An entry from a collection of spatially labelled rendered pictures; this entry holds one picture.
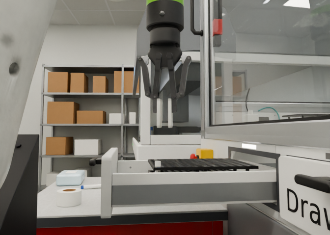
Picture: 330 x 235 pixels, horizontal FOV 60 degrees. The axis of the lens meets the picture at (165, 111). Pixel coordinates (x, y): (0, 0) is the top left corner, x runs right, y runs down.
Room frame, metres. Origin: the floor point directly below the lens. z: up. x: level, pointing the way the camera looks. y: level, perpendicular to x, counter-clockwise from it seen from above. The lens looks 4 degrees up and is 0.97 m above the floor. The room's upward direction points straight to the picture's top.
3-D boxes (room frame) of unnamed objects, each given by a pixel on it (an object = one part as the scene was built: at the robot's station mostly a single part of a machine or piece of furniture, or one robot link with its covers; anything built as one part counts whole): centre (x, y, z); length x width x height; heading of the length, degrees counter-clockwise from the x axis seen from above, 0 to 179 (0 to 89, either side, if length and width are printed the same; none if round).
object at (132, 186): (0.68, -0.09, 0.86); 0.40 x 0.26 x 0.06; 97
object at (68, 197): (0.86, 0.28, 0.78); 0.07 x 0.07 x 0.04
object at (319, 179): (0.38, -0.21, 0.91); 0.07 x 0.04 x 0.01; 7
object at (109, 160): (0.66, 0.12, 0.87); 0.29 x 0.02 x 0.11; 7
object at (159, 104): (0.69, 0.01, 1.02); 0.03 x 0.01 x 0.07; 172
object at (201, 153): (1.02, -0.14, 0.88); 0.07 x 0.05 x 0.07; 7
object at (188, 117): (2.44, -0.32, 1.13); 1.78 x 1.14 x 0.45; 7
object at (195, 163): (0.68, -0.08, 0.87); 0.22 x 0.18 x 0.06; 97
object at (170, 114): (0.69, -0.01, 1.02); 0.03 x 0.01 x 0.07; 172
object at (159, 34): (0.69, 0.00, 1.17); 0.08 x 0.07 x 0.09; 82
